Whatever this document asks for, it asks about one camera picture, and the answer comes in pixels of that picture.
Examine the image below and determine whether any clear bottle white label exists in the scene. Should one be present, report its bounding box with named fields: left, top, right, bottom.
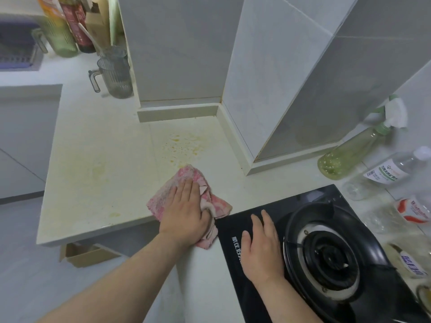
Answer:
left=342, top=146, right=431, bottom=201

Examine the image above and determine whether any black glass gas stove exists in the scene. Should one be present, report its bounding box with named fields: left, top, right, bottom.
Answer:
left=215, top=184, right=431, bottom=323

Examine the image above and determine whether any dark sink drain basket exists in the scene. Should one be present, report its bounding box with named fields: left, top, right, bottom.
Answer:
left=0, top=22, right=44, bottom=71

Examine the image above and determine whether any clear bottle yellowish oil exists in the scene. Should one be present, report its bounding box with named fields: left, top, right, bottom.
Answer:
left=317, top=94, right=409, bottom=180

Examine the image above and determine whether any clear bottle red label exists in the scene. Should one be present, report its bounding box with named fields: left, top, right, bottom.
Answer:
left=365, top=195, right=431, bottom=234

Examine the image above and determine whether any pale green cutting board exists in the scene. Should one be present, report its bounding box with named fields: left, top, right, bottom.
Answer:
left=107, top=0, right=124, bottom=48

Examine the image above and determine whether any clear textured drinking glass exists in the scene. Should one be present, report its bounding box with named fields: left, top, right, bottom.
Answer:
left=101, top=46, right=128, bottom=64

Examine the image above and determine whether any pink dish cloth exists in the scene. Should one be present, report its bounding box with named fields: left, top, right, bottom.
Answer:
left=146, top=164, right=233, bottom=250

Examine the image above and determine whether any large open cardboard box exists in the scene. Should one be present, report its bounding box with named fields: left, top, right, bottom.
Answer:
left=60, top=243, right=120, bottom=268

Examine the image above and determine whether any white countertop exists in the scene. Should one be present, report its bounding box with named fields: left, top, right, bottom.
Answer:
left=0, top=53, right=223, bottom=248

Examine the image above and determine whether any black round stove burner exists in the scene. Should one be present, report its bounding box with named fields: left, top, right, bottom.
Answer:
left=282, top=201, right=398, bottom=323

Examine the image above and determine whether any dark tinted drinking glass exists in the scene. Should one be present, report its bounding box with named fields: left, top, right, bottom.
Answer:
left=88, top=57, right=134, bottom=100

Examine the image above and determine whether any green tinted ribbed glass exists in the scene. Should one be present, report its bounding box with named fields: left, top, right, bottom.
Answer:
left=32, top=16, right=80, bottom=58

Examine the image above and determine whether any green pump clear bottle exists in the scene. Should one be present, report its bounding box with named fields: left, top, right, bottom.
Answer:
left=383, top=244, right=431, bottom=290

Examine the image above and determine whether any black cap yellow label bottle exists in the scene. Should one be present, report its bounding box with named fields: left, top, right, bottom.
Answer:
left=416, top=284, right=431, bottom=310

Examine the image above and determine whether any yellow detergent bottle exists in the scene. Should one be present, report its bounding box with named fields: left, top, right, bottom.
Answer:
left=36, top=0, right=65, bottom=19

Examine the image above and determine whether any person's left forearm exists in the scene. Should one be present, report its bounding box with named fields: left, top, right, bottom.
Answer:
left=37, top=231, right=189, bottom=323

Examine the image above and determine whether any person's left hand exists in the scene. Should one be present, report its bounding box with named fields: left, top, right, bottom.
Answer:
left=158, top=178, right=216, bottom=248

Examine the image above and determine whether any dark sauce bottle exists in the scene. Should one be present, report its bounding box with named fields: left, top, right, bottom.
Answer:
left=57, top=0, right=97, bottom=53

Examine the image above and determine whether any person's right hand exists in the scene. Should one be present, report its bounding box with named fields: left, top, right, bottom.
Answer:
left=241, top=210, right=285, bottom=285

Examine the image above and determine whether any small brown cardboard box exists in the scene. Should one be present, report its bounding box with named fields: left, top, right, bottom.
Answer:
left=84, top=0, right=112, bottom=48

